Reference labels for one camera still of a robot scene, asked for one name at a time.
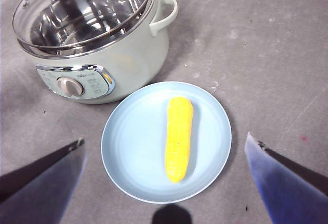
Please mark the blue round plate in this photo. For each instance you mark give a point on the blue round plate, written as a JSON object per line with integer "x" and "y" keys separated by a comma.
{"x": 133, "y": 144}

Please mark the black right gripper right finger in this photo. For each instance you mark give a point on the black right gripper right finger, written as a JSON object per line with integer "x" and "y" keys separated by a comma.
{"x": 289, "y": 193}

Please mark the glass lid with green knob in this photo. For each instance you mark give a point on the glass lid with green knob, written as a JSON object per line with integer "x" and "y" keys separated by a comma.
{"x": 89, "y": 16}

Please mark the yellow corn cob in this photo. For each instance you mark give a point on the yellow corn cob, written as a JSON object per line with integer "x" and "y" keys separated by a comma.
{"x": 179, "y": 139}

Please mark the pale green electric steamer pot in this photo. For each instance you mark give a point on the pale green electric steamer pot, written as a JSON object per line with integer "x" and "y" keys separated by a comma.
{"x": 143, "y": 55}

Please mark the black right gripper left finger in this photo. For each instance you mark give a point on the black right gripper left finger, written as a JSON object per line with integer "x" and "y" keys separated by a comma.
{"x": 38, "y": 190}

